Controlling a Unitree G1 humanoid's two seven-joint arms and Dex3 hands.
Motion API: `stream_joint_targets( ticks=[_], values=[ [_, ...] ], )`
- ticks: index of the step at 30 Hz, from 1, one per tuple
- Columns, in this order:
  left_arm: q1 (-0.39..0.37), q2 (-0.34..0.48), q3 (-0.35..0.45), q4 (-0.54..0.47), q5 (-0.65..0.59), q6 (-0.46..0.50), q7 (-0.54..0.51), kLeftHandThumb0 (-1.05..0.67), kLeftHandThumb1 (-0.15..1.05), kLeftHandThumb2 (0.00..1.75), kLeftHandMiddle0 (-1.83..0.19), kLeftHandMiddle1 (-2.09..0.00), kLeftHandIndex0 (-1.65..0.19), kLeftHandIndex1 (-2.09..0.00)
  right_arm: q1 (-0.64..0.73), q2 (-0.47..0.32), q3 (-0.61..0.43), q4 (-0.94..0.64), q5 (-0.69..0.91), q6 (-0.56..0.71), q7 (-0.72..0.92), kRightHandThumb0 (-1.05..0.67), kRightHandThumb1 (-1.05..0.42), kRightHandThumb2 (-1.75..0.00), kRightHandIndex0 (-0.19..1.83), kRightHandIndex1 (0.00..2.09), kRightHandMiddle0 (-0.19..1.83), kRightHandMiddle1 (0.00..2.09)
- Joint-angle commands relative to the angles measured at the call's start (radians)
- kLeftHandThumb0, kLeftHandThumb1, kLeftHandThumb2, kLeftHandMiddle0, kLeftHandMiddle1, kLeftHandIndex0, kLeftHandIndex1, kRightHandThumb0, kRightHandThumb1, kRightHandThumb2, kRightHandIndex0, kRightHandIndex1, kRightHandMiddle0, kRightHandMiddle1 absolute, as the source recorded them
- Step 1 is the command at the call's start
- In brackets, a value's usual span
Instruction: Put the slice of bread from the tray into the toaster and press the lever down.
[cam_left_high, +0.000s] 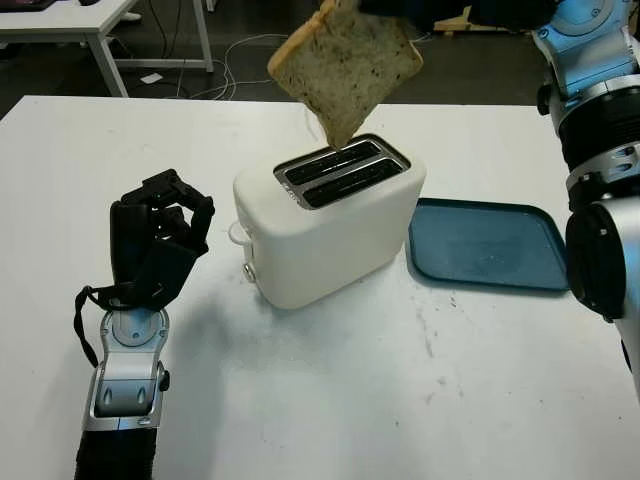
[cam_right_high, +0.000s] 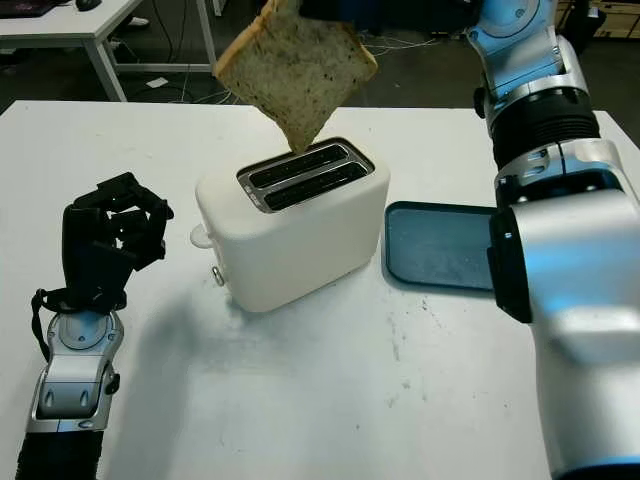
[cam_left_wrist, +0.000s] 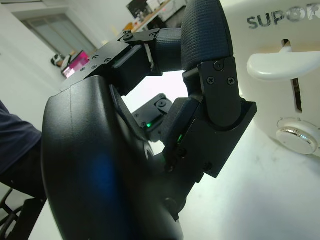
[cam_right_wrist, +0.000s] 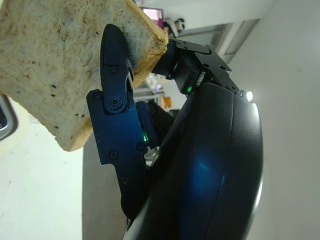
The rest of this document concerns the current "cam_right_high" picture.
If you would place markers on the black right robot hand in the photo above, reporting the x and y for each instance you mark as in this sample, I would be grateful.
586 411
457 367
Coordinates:
325 10

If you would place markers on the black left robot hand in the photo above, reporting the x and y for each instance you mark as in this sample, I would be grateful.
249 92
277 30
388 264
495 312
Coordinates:
80 250

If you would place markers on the slice of brown bread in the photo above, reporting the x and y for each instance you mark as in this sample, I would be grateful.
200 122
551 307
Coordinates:
300 70

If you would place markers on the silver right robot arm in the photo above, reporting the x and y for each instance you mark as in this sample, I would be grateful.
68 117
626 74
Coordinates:
575 250

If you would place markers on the white toaster lever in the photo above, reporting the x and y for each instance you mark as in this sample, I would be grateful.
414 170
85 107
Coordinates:
199 236

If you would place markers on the white two-slot toaster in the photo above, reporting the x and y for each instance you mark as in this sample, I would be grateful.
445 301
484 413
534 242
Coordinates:
300 240

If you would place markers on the blue plastic tray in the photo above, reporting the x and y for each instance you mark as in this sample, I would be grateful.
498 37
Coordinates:
435 245

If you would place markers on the white paper on floor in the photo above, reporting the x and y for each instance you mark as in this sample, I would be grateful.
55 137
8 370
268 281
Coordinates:
157 82

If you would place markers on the white shoe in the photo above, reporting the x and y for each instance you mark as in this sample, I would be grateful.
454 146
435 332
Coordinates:
139 21

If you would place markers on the white office desk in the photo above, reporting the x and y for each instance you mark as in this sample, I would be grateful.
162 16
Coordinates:
55 22

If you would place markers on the black computer mouse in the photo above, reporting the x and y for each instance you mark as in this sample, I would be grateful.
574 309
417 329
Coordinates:
88 3

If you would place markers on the black keyboard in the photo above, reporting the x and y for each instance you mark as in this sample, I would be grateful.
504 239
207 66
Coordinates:
22 6

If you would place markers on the black trash bin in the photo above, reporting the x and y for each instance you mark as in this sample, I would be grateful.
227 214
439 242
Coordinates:
584 35

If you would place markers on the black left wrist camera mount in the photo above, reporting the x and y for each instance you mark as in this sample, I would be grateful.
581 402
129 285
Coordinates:
115 272

